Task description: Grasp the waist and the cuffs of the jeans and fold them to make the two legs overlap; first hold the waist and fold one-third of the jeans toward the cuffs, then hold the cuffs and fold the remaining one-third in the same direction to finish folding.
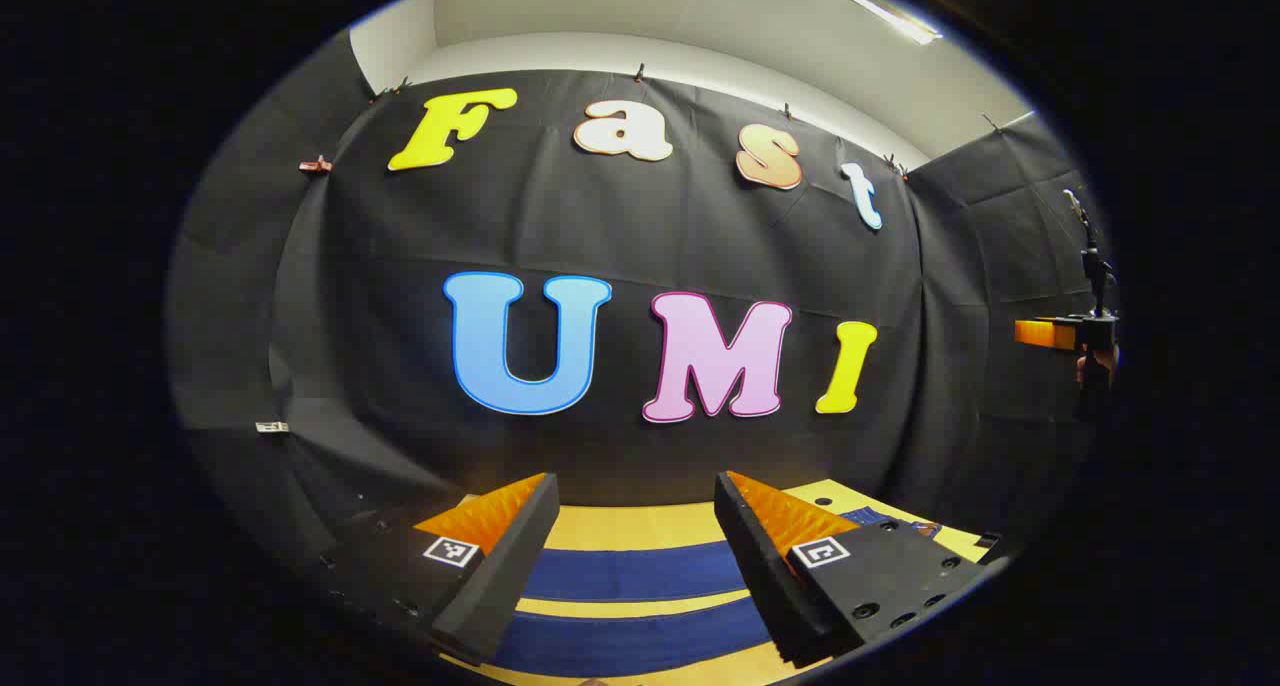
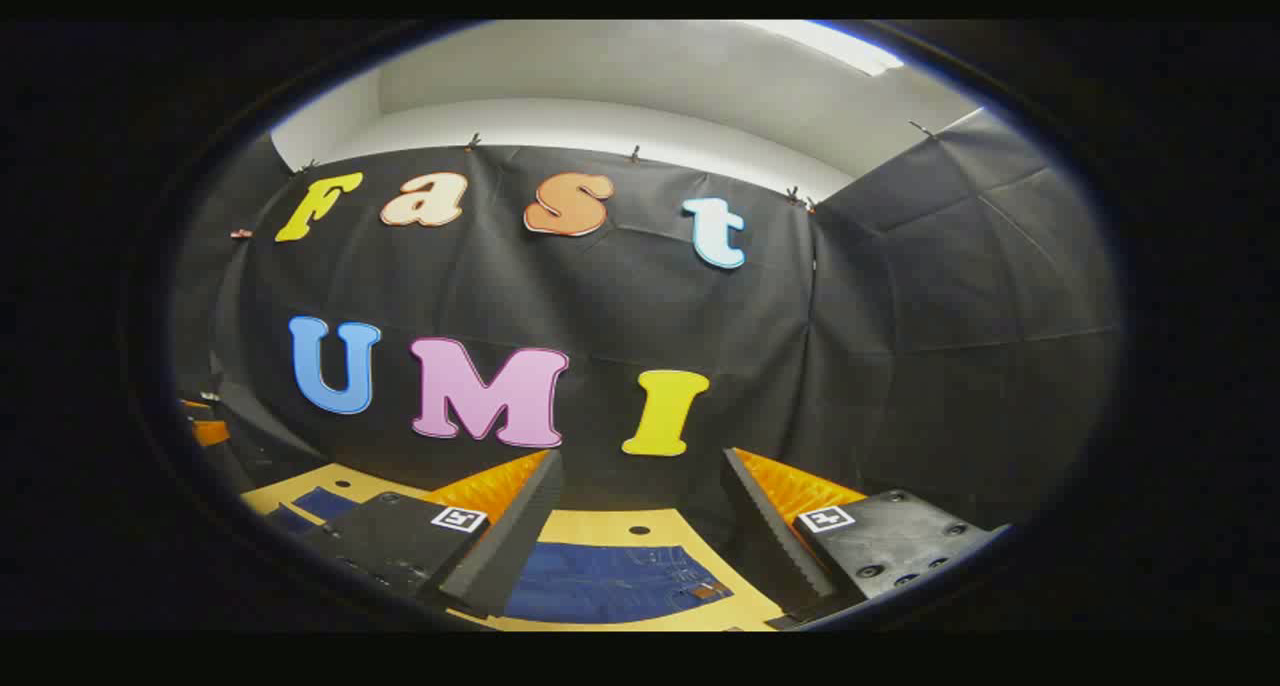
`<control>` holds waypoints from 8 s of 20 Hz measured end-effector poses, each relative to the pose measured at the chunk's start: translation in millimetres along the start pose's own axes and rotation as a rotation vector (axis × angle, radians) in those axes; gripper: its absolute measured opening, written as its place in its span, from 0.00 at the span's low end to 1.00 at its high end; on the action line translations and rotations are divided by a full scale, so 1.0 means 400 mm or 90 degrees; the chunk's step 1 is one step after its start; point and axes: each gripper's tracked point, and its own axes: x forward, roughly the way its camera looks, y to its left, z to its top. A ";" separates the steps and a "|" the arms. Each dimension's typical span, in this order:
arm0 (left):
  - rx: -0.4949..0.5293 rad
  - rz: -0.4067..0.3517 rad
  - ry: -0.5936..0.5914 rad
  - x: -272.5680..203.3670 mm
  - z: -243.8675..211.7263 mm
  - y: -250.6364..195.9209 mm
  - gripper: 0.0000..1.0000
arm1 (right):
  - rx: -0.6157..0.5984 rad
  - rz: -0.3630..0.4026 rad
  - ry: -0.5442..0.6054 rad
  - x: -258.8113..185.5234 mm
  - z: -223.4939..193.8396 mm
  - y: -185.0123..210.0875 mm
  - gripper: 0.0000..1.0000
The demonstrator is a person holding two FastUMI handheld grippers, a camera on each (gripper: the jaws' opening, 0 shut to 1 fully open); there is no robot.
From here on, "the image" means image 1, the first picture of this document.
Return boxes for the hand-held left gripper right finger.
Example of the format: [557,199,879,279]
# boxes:
[713,471,1001,668]

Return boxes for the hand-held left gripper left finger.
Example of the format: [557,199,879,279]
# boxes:
[295,473,561,665]

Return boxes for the blue denim jeans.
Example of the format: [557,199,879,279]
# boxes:
[492,506,943,679]

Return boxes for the ceiling light strip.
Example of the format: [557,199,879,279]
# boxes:
[785,0,944,46]

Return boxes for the black backdrop cloth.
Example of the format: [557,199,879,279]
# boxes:
[165,31,1121,567]

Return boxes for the row of backdrop clips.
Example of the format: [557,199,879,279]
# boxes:
[298,63,1003,180]

